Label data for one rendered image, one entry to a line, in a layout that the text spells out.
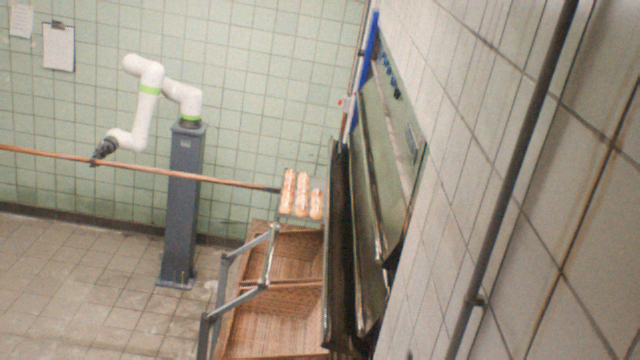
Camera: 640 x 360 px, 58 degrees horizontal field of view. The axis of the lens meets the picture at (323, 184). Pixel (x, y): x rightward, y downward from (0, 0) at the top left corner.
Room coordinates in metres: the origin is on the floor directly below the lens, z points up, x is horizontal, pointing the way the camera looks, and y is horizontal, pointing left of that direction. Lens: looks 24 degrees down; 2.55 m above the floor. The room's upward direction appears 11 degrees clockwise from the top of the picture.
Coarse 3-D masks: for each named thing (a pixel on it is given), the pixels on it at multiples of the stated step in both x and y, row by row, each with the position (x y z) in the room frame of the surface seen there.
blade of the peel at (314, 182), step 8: (296, 176) 3.08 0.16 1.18; (312, 176) 3.10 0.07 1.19; (296, 184) 2.96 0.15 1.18; (312, 184) 3.00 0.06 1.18; (320, 184) 3.02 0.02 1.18; (280, 192) 2.77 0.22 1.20; (280, 200) 2.73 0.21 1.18; (280, 216) 2.54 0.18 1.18; (288, 216) 2.55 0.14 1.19; (296, 216) 2.55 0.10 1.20
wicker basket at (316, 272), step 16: (288, 240) 3.12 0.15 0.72; (304, 240) 3.12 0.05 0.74; (320, 240) 3.12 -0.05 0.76; (256, 256) 3.07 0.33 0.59; (272, 256) 3.11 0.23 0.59; (288, 256) 3.12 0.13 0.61; (304, 256) 3.12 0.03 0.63; (320, 256) 3.01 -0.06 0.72; (256, 272) 2.89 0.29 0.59; (272, 272) 2.93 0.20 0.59; (288, 272) 2.96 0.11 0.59; (304, 272) 3.00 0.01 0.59; (320, 272) 2.80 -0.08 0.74
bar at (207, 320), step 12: (276, 204) 2.70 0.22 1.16; (276, 228) 2.44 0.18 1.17; (252, 240) 2.46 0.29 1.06; (240, 252) 2.45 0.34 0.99; (228, 264) 2.44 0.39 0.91; (264, 264) 2.11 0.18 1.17; (264, 276) 2.02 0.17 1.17; (264, 288) 1.97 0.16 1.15; (216, 300) 2.43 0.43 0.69; (240, 300) 1.97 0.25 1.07; (204, 312) 1.99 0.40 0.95; (216, 312) 1.96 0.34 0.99; (204, 324) 1.95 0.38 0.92; (216, 324) 2.43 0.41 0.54; (204, 336) 1.95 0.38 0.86; (216, 336) 2.43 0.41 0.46; (204, 348) 1.95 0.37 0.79
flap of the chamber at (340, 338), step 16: (336, 144) 3.10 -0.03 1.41; (336, 176) 2.65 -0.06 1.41; (336, 192) 2.46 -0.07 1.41; (336, 208) 2.30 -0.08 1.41; (336, 224) 2.15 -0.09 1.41; (336, 240) 2.01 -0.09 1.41; (352, 240) 2.06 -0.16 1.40; (336, 256) 1.89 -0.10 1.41; (352, 256) 1.93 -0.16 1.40; (336, 272) 1.78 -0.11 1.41; (352, 272) 1.82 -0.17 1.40; (336, 288) 1.68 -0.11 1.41; (352, 288) 1.72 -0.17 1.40; (336, 304) 1.59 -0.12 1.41; (352, 304) 1.62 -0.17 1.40; (336, 320) 1.51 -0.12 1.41; (352, 320) 1.54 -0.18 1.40; (336, 336) 1.43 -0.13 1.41; (352, 336) 1.46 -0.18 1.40; (336, 352) 1.39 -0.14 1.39; (352, 352) 1.39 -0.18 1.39; (368, 352) 1.41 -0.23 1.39
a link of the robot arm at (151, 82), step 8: (144, 64) 3.16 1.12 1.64; (152, 64) 3.15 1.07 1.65; (160, 64) 3.19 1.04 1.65; (144, 72) 3.13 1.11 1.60; (152, 72) 3.13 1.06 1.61; (160, 72) 3.15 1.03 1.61; (144, 80) 3.12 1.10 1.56; (152, 80) 3.12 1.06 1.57; (160, 80) 3.15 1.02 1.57; (144, 88) 3.11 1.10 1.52; (152, 88) 3.12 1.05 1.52; (160, 88) 3.16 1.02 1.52
